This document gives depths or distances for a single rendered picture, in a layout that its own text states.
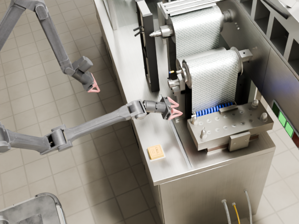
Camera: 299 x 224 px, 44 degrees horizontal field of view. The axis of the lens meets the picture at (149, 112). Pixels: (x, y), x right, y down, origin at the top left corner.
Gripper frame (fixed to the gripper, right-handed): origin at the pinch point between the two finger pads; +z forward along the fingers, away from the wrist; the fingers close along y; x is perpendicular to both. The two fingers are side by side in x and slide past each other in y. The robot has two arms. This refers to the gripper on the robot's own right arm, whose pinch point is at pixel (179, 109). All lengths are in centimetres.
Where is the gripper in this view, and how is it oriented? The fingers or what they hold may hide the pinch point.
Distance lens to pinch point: 187.3
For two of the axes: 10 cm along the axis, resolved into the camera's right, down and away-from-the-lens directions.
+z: 8.9, 0.9, 4.4
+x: 3.7, -6.9, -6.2
